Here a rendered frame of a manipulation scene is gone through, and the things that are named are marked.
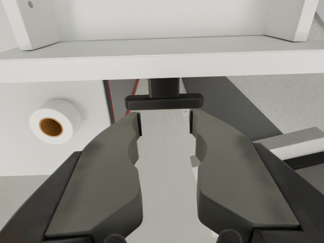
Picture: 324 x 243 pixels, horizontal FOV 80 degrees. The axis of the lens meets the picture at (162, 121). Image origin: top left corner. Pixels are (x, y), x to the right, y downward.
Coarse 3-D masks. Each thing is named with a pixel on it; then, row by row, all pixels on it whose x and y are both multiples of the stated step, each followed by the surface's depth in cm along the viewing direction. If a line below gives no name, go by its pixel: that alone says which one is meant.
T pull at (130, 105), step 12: (156, 84) 17; (168, 84) 17; (132, 96) 18; (144, 96) 18; (156, 96) 18; (168, 96) 18; (180, 96) 18; (192, 96) 18; (132, 108) 18; (144, 108) 18; (156, 108) 18; (168, 108) 18; (180, 108) 18
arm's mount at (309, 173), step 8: (320, 152) 40; (288, 160) 41; (296, 160) 40; (304, 160) 40; (312, 160) 39; (320, 160) 39; (296, 168) 39; (304, 168) 38; (312, 168) 39; (320, 168) 39; (304, 176) 39; (312, 176) 40; (320, 176) 40; (312, 184) 41; (320, 184) 41
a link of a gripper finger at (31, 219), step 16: (64, 176) 7; (48, 192) 7; (32, 208) 6; (48, 208) 6; (16, 224) 6; (32, 224) 6; (48, 224) 6; (0, 240) 5; (16, 240) 5; (32, 240) 5; (48, 240) 5; (64, 240) 5; (80, 240) 5
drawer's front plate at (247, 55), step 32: (0, 64) 14; (32, 64) 14; (64, 64) 14; (96, 64) 14; (128, 64) 14; (160, 64) 14; (192, 64) 15; (224, 64) 15; (256, 64) 15; (288, 64) 15; (320, 64) 15
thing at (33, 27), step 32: (32, 0) 17; (64, 0) 20; (96, 0) 20; (128, 0) 20; (160, 0) 20; (192, 0) 20; (224, 0) 20; (256, 0) 20; (288, 0) 17; (32, 32) 17; (64, 32) 22; (96, 32) 22; (128, 32) 22; (160, 32) 22; (192, 32) 22; (224, 32) 22; (256, 32) 22; (288, 32) 18
